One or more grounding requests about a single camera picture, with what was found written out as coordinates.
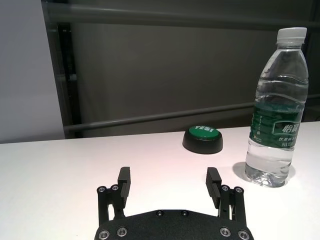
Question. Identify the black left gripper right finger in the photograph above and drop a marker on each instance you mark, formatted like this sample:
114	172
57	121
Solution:
225	200

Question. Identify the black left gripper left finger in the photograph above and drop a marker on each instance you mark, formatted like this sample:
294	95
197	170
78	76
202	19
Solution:
112	200

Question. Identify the clear water bottle green label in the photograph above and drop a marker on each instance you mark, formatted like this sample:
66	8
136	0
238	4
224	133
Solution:
277	100

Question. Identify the green YES button black base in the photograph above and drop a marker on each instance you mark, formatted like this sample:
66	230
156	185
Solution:
202	142

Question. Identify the dark vertical partition post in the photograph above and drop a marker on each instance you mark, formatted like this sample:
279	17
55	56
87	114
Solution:
62	75

